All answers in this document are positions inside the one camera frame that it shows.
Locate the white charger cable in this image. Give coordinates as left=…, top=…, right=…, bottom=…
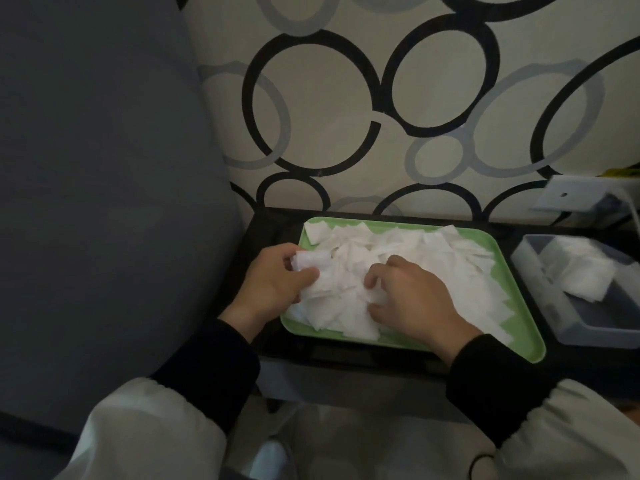
left=607, top=187, right=640, bottom=231

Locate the pile of white cotton pads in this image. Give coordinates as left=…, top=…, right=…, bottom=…
left=285, top=220, right=516, bottom=345

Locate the black hair tie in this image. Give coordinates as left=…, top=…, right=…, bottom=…
left=469, top=454, right=496, bottom=480

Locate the grey upholstered sofa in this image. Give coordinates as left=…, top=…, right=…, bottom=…
left=0, top=0, right=246, bottom=480

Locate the person's left forearm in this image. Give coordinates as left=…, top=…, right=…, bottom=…
left=52, top=318, right=261, bottom=480

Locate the person's right hand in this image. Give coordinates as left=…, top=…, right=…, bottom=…
left=363, top=254, right=483, bottom=365

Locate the green plastic tray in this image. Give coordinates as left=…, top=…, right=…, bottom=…
left=279, top=216, right=547, bottom=365

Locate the person's left hand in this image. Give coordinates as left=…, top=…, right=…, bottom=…
left=219, top=243, right=321, bottom=343

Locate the white wall socket plate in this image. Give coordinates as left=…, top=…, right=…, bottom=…
left=529, top=174, right=640, bottom=213

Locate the person's right forearm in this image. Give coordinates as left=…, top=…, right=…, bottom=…
left=446, top=334, right=640, bottom=480

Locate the clear plastic box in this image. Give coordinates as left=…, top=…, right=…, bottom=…
left=511, top=233, right=640, bottom=348

